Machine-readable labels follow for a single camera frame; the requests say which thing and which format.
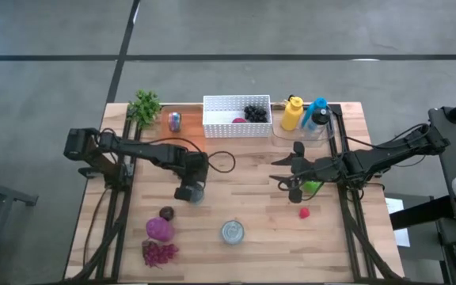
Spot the white perforated metal basket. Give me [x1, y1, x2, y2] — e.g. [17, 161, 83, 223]
[202, 94, 273, 139]

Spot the white paper sheet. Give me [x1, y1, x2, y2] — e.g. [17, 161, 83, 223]
[383, 196, 412, 249]

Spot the black aluminium table frame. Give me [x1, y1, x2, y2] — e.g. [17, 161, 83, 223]
[67, 105, 144, 283]
[326, 103, 401, 283]

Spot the clear plastic tray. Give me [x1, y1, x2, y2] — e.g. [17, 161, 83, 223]
[270, 102, 336, 149]

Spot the blue solid white tuna can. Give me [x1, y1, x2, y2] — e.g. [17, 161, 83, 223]
[221, 219, 246, 245]

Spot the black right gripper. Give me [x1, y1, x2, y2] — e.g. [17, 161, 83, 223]
[269, 141, 342, 204]

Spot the clear bottle with black cap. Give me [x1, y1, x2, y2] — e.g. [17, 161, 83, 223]
[301, 107, 330, 140]

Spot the purple toy grape bunch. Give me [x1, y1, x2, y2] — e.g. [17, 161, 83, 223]
[142, 239, 181, 270]

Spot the small striped label can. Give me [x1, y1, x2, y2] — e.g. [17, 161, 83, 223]
[168, 111, 183, 133]

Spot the teal yellow tuna can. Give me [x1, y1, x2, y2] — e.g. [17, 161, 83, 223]
[191, 187, 207, 205]

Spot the dark brown toy fig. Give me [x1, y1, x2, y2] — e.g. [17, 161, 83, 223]
[158, 205, 176, 222]

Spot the green toy apple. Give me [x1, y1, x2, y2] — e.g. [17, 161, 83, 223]
[302, 180, 322, 195]

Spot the green artificial plant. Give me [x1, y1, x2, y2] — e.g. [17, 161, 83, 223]
[127, 89, 163, 128]

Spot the blue plastic squeeze bottle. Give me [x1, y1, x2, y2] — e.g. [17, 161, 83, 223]
[301, 97, 329, 128]

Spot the yellow plastic squeeze bottle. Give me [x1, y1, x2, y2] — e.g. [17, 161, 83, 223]
[279, 94, 305, 132]

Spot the black toy grape bunch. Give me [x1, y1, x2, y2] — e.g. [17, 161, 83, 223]
[243, 104, 269, 124]

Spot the small red toy cherry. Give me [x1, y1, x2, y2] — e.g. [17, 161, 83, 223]
[298, 201, 312, 220]

